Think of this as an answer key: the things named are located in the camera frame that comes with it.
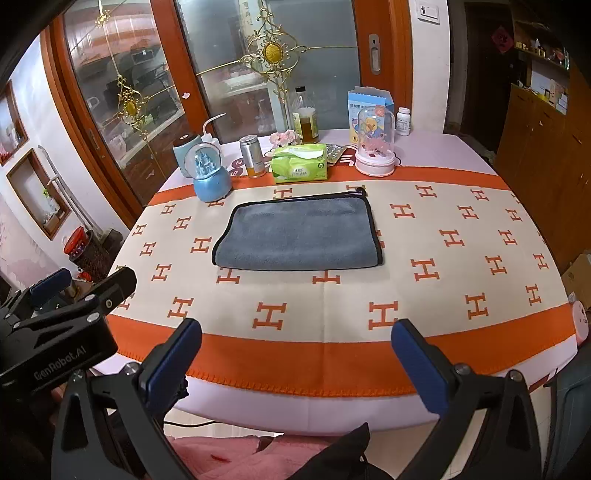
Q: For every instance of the brown wooden cabinet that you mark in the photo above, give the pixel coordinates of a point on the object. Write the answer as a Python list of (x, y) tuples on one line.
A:
[(545, 157)]

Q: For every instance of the light blue carton box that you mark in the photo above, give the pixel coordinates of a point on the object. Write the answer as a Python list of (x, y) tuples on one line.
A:
[(364, 99)]

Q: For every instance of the grey towel with black edge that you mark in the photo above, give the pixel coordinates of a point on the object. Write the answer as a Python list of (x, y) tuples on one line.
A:
[(300, 230)]

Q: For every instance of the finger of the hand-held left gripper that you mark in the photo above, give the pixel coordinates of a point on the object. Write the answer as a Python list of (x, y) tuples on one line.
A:
[(51, 282), (113, 284)]

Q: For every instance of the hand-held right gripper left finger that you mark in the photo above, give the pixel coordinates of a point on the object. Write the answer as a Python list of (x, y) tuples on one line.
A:
[(171, 357)]

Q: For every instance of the white pill bottle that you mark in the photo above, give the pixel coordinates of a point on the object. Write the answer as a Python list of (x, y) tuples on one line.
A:
[(403, 121)]

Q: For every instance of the wooden wall picture frame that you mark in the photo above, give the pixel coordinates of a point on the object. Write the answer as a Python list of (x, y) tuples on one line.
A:
[(39, 194), (11, 124)]

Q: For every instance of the white wall switch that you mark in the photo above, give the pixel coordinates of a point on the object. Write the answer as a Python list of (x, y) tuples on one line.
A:
[(428, 10)]

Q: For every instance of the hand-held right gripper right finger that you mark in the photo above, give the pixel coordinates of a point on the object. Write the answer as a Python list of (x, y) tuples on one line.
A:
[(418, 369)]

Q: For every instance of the glass sliding door orange frame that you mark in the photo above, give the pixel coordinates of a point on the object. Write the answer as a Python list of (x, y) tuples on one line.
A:
[(221, 60)]

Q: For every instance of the dark grey chair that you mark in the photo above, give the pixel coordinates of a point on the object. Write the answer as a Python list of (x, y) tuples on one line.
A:
[(572, 424)]

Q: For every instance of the teal humidifier with white lid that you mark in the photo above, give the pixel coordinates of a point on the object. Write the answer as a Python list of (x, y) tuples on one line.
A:
[(187, 154)]

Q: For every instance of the person's pink clothing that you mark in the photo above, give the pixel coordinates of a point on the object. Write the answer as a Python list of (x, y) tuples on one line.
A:
[(249, 454)]

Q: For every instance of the silver pill blister pack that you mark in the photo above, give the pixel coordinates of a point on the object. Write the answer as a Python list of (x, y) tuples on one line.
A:
[(336, 151)]

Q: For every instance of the glass bottle with yellow liquid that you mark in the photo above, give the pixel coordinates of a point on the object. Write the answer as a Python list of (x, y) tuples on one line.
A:
[(305, 117)]

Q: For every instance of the blue snow globe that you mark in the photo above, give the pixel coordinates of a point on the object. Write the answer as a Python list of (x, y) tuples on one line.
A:
[(208, 170)]

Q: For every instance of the silver metal can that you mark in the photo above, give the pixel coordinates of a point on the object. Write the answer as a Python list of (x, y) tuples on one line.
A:
[(251, 157)]

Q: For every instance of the green tissue pack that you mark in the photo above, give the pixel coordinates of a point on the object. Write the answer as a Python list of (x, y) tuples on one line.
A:
[(299, 167)]

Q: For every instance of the orange and cream printed blanket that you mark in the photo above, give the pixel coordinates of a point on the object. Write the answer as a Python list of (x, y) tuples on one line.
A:
[(351, 286)]

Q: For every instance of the pink artificial flowers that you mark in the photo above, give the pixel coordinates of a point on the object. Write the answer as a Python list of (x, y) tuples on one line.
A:
[(284, 137)]

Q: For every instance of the red bucket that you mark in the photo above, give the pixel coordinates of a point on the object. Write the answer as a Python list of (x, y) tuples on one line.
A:
[(76, 242)]

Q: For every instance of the cardboard box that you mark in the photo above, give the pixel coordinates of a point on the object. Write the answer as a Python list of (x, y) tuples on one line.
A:
[(577, 279)]

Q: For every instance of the glass dome with duck figure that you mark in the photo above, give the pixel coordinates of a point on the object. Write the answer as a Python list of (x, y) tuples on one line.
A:
[(375, 138)]

